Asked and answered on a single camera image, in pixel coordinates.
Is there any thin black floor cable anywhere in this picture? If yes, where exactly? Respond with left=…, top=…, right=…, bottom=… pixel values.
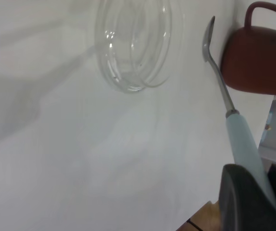
left=186, top=218, right=203, bottom=231

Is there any red ceramic cup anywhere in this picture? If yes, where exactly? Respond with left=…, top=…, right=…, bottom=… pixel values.
left=219, top=1, right=276, bottom=96

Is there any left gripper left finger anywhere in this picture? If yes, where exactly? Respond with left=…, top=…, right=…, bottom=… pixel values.
left=218, top=163, right=276, bottom=231

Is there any clear glass saucer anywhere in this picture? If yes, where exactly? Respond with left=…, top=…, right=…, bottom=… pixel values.
left=95, top=0, right=185, bottom=94

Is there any metal spoon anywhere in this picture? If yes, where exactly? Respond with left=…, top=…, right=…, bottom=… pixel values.
left=202, top=15, right=276, bottom=214

